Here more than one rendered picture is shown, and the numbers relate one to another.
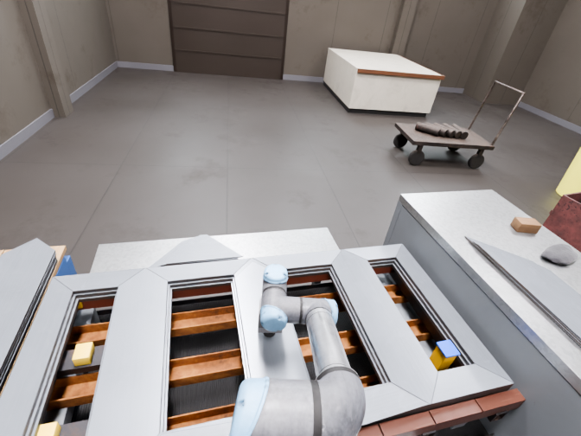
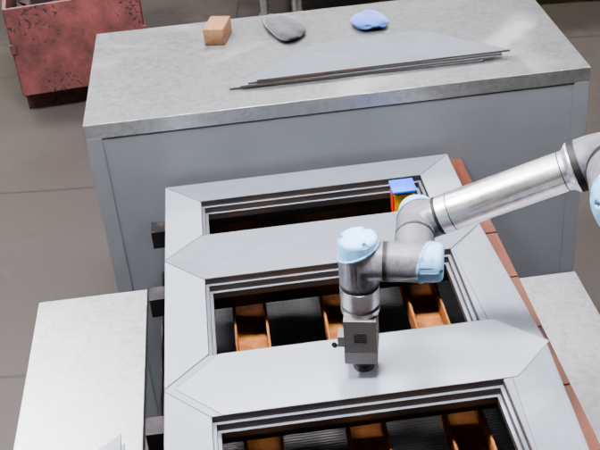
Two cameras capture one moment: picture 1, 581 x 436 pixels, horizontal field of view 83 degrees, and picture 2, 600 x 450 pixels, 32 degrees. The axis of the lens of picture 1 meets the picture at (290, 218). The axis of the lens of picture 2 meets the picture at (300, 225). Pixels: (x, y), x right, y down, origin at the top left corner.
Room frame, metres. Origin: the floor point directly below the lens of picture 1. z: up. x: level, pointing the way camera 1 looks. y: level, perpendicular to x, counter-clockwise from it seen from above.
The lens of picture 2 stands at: (0.41, 1.54, 2.22)
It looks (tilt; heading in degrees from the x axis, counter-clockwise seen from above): 33 degrees down; 286
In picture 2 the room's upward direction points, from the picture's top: 5 degrees counter-clockwise
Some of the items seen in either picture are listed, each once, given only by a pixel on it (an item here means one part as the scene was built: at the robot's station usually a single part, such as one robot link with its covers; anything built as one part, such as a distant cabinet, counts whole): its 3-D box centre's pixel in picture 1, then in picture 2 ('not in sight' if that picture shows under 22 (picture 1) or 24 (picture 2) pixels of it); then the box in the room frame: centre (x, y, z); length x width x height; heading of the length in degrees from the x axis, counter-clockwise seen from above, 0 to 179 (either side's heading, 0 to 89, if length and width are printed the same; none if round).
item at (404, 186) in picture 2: (447, 349); (402, 188); (0.74, -0.62, 0.88); 0.06 x 0.06 x 0.02; 19
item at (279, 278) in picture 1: (274, 283); (360, 260); (0.72, 0.02, 1.12); 0.09 x 0.08 x 0.11; 5
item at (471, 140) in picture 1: (450, 122); not in sight; (4.76, -2.08, 0.54); 1.32 x 0.77 x 1.09; 103
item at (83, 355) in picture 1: (84, 354); not in sight; (0.60, 0.63, 0.79); 0.06 x 0.05 x 0.04; 19
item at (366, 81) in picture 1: (375, 80); not in sight; (7.67, -1.46, 0.40); 2.20 x 1.74 x 0.81; 13
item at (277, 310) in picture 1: (279, 309); (413, 256); (0.63, 0.00, 1.11); 0.11 x 0.11 x 0.08; 5
